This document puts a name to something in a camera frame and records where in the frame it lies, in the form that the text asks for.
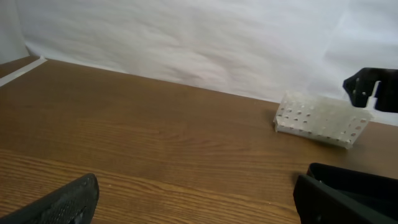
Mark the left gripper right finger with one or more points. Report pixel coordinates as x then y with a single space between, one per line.
326 208

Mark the black tray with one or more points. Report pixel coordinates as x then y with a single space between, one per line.
357 177

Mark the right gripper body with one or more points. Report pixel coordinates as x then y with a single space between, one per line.
360 87

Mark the white test tube rack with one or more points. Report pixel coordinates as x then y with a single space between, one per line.
320 115

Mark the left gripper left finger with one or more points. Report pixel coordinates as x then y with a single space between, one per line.
62 205

